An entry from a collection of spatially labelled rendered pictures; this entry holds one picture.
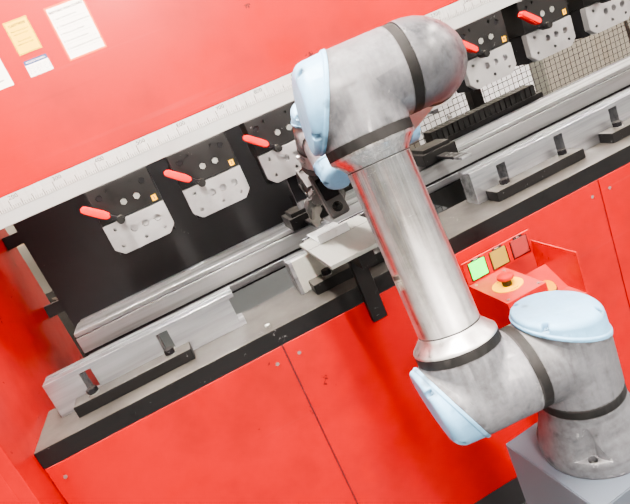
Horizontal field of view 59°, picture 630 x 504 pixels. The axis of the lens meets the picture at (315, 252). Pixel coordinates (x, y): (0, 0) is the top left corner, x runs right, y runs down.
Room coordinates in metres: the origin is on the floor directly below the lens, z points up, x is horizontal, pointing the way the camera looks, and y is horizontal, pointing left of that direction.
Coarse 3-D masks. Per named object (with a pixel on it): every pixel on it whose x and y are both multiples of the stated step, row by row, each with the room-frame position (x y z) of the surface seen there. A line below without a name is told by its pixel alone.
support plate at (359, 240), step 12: (360, 216) 1.43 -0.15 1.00; (360, 228) 1.33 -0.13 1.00; (312, 240) 1.40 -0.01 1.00; (336, 240) 1.32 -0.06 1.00; (348, 240) 1.28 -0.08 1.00; (360, 240) 1.24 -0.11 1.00; (372, 240) 1.21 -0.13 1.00; (312, 252) 1.30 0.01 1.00; (324, 252) 1.27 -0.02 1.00; (336, 252) 1.23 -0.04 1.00; (348, 252) 1.20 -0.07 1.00; (360, 252) 1.17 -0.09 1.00; (324, 264) 1.21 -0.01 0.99; (336, 264) 1.16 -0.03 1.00
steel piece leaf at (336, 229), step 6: (330, 228) 1.43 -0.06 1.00; (336, 228) 1.35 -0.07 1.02; (342, 228) 1.35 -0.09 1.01; (348, 228) 1.36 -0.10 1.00; (318, 234) 1.42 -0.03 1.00; (324, 234) 1.34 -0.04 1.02; (330, 234) 1.35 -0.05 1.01; (336, 234) 1.35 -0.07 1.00; (318, 240) 1.37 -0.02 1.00; (324, 240) 1.34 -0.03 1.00
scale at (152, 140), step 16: (464, 0) 1.51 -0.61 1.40; (480, 0) 1.52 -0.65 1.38; (432, 16) 1.49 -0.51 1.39; (448, 16) 1.50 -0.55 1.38; (288, 80) 1.42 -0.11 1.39; (240, 96) 1.39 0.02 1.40; (256, 96) 1.40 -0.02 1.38; (208, 112) 1.38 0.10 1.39; (224, 112) 1.39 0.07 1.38; (176, 128) 1.36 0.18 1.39; (192, 128) 1.37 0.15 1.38; (128, 144) 1.34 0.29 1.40; (144, 144) 1.35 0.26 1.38; (160, 144) 1.35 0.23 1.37; (96, 160) 1.33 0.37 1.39; (112, 160) 1.33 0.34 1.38; (64, 176) 1.31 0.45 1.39; (80, 176) 1.32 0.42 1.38; (16, 192) 1.29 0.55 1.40; (32, 192) 1.30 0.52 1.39; (48, 192) 1.30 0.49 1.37; (0, 208) 1.29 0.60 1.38
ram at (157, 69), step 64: (0, 0) 1.32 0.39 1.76; (64, 0) 1.35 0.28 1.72; (128, 0) 1.37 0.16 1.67; (192, 0) 1.39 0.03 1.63; (256, 0) 1.42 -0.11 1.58; (320, 0) 1.45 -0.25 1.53; (384, 0) 1.47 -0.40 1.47; (448, 0) 1.51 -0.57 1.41; (512, 0) 1.54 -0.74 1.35; (64, 64) 1.33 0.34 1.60; (128, 64) 1.36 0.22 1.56; (192, 64) 1.38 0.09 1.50; (256, 64) 1.41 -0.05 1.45; (0, 128) 1.30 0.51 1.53; (64, 128) 1.32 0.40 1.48; (128, 128) 1.35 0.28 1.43; (0, 192) 1.29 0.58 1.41; (64, 192) 1.31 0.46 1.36
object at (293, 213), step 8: (296, 208) 1.67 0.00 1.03; (304, 208) 1.64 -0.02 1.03; (288, 216) 1.67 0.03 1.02; (296, 216) 1.63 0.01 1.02; (304, 216) 1.62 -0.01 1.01; (320, 216) 1.63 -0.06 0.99; (288, 224) 1.66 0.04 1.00; (296, 224) 1.62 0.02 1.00; (304, 224) 1.62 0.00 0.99; (312, 224) 1.54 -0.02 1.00
